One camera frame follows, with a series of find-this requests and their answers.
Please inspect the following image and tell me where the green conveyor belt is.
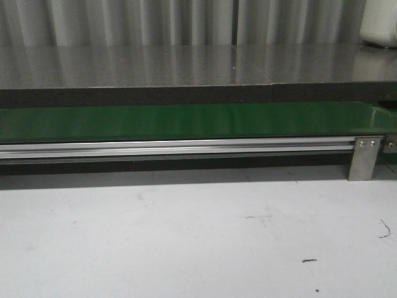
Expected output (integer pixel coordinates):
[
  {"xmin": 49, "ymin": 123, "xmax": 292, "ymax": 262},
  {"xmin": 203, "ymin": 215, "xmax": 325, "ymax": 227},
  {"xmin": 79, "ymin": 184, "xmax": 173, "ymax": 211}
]
[{"xmin": 1, "ymin": 102, "xmax": 396, "ymax": 144}]

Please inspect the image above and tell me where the dark grey stone countertop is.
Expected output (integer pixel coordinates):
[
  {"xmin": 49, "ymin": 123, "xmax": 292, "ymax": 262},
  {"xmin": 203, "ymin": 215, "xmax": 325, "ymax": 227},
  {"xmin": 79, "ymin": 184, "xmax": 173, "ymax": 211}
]
[{"xmin": 1, "ymin": 43, "xmax": 396, "ymax": 108}]

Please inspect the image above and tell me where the steel roller end plate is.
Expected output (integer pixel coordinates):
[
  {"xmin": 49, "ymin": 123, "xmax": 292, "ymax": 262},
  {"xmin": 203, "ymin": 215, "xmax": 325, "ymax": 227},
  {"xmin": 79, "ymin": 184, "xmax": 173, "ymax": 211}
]
[{"xmin": 383, "ymin": 133, "xmax": 397, "ymax": 154}]

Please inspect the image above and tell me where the grey pleated curtain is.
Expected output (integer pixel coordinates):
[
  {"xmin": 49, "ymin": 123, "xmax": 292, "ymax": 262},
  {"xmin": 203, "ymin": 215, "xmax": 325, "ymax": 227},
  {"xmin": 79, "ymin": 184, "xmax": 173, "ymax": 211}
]
[{"xmin": 1, "ymin": 1, "xmax": 365, "ymax": 47}]

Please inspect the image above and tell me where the white machine base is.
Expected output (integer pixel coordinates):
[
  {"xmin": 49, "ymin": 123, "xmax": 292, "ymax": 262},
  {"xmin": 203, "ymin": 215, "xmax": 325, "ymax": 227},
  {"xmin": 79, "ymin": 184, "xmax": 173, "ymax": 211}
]
[{"xmin": 359, "ymin": 0, "xmax": 396, "ymax": 48}]

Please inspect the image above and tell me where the aluminium conveyor side rail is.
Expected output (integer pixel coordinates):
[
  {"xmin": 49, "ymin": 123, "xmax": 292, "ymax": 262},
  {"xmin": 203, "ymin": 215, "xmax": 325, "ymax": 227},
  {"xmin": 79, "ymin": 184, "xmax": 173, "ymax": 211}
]
[{"xmin": 1, "ymin": 137, "xmax": 355, "ymax": 160}]

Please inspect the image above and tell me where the steel conveyor support bracket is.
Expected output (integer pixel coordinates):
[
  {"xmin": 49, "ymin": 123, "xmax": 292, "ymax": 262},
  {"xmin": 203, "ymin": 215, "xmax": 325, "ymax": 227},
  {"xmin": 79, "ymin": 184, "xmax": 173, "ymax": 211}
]
[{"xmin": 347, "ymin": 136, "xmax": 381, "ymax": 181}]

